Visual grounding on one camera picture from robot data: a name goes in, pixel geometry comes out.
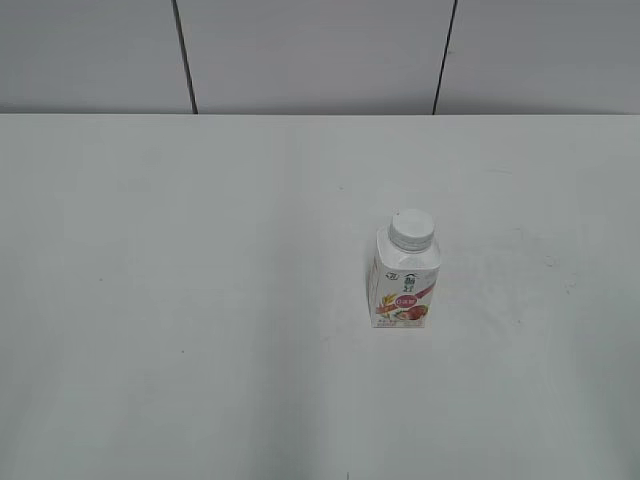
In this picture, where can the white yogurt drink bottle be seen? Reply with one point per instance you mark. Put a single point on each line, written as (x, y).
(401, 284)

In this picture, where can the white ribbed bottle cap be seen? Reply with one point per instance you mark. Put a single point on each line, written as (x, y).
(412, 230)

